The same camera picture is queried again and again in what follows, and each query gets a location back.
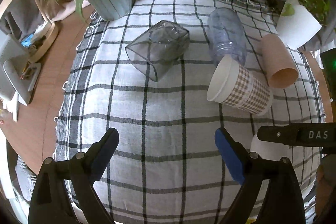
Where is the white frosted cup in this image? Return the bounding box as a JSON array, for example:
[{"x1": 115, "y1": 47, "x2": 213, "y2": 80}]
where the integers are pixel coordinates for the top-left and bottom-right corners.
[{"x1": 250, "y1": 135, "x2": 288, "y2": 161}]

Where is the pink plastic cup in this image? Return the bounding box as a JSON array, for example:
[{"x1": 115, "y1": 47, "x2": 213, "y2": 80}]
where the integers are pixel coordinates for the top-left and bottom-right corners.
[{"x1": 261, "y1": 34, "x2": 298, "y2": 89}]

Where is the houndstooth paper cup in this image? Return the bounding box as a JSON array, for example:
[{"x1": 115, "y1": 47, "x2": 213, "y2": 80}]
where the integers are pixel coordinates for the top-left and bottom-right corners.
[{"x1": 207, "y1": 55, "x2": 273, "y2": 115}]

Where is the clear bluish plastic cup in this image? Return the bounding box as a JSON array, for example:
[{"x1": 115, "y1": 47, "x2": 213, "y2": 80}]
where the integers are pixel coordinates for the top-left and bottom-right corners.
[{"x1": 207, "y1": 8, "x2": 247, "y2": 67}]

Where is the smoky grey square cup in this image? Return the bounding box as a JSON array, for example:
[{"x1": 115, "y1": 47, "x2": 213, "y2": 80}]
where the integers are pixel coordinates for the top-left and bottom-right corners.
[{"x1": 125, "y1": 20, "x2": 190, "y2": 83}]

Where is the white plant pot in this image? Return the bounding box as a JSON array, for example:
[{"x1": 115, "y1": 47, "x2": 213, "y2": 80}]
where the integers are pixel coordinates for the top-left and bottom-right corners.
[{"x1": 276, "y1": 0, "x2": 322, "y2": 50}]

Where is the green pothos plant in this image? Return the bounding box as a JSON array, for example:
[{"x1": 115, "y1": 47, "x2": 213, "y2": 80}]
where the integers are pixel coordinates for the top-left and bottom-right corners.
[{"x1": 281, "y1": 0, "x2": 330, "y2": 26}]

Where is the checkered white black tablecloth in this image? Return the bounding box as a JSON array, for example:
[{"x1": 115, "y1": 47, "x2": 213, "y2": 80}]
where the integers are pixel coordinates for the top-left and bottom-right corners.
[{"x1": 54, "y1": 0, "x2": 325, "y2": 223}]

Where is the round wooden tray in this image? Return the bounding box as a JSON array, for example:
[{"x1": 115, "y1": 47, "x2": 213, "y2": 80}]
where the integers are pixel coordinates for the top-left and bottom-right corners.
[{"x1": 28, "y1": 22, "x2": 59, "y2": 64}]

